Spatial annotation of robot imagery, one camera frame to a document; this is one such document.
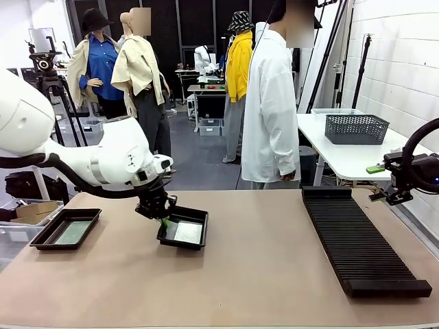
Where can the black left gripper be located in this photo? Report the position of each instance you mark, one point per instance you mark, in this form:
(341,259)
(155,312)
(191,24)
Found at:
(154,197)

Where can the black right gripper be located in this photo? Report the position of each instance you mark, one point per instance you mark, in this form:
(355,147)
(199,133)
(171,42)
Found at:
(418,171)

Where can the green circuit board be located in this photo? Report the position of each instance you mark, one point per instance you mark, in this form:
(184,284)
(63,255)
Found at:
(73,233)
(188,233)

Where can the black ESD tray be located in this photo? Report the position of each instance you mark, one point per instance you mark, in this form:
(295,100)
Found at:
(202,219)
(41,240)

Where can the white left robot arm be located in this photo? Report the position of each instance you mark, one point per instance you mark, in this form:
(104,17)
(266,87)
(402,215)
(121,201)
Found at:
(113,150)

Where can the person's right forearm white sleeve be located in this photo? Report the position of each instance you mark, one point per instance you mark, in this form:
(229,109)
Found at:
(287,147)

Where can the small white background robot arm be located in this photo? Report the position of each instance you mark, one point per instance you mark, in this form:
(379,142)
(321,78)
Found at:
(202,60)

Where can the person's right hand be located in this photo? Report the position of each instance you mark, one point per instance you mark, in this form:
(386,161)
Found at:
(288,176)

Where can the white side table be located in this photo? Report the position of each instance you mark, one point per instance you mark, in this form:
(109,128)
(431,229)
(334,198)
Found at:
(343,154)

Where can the grey plastic basket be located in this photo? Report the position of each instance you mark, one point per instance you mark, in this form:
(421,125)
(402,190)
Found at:
(356,130)

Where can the black slotted board rack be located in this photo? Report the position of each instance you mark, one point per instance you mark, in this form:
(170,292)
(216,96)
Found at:
(356,246)

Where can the black plastic stool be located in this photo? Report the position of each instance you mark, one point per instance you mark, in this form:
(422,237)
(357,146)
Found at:
(307,164)

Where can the clear plastic box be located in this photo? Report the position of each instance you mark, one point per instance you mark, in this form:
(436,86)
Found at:
(337,111)

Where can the clear storage bin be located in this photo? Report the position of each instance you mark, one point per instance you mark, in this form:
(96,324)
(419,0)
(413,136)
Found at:
(94,126)
(210,127)

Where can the thin black light stand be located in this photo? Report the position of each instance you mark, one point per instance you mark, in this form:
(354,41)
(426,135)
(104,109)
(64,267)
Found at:
(361,68)

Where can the background work table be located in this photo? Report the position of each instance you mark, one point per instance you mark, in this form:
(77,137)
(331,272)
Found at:
(209,103)

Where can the brown cardboard box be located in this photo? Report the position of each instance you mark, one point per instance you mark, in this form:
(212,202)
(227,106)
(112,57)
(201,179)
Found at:
(34,210)

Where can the mannequin in cream jacket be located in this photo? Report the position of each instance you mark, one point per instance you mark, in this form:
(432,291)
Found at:
(144,75)

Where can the black bag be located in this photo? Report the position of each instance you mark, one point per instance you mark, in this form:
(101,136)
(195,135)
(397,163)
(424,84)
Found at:
(24,185)

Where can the person in white shirt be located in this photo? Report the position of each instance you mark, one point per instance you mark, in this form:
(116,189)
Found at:
(271,103)

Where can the large black stand legs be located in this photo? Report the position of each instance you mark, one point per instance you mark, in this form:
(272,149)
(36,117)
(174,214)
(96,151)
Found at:
(329,44)

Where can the mannequin in blue shirt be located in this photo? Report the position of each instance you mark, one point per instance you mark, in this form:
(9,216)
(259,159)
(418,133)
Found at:
(101,68)

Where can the mannequin in yellow hoodie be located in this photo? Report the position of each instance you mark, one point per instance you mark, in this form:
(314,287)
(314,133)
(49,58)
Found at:
(238,68)

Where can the plain black bucket hat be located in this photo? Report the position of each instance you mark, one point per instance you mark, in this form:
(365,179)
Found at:
(94,20)

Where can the patterned black white bucket hat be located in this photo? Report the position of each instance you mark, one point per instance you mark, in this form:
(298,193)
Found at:
(241,21)

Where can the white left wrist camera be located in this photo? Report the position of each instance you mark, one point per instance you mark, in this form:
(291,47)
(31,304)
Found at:
(164,164)

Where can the black camera tripod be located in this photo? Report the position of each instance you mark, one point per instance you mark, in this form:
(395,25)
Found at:
(73,116)

